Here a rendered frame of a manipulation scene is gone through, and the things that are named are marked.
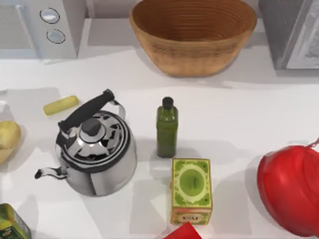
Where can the green bottle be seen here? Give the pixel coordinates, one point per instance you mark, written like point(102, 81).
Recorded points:
point(167, 132)

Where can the shiny steel kettle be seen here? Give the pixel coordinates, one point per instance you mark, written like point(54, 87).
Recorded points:
point(99, 149)

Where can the green and cream box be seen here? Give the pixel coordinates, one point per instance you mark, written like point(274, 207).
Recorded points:
point(191, 189)

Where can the brown woven basket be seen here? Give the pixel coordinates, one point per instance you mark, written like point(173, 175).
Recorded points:
point(193, 42)

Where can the pale yellow stick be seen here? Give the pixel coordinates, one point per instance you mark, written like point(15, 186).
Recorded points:
point(60, 105)

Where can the flat red card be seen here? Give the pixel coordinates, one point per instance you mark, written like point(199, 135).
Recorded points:
point(184, 232)

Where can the round microwave knob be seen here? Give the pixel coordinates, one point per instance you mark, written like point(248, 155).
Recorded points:
point(55, 36)
point(49, 15)

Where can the red round bag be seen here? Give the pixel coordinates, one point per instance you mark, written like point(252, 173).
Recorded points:
point(289, 189)

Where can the yellow potato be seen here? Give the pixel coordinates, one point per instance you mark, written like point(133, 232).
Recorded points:
point(7, 139)

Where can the grey cabinet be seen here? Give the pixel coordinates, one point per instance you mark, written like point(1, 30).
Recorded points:
point(291, 32)

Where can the pale microwave oven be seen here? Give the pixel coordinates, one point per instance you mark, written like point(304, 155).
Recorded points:
point(30, 27)

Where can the green and yellow packet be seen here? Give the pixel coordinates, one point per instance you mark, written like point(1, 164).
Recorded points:
point(11, 224)

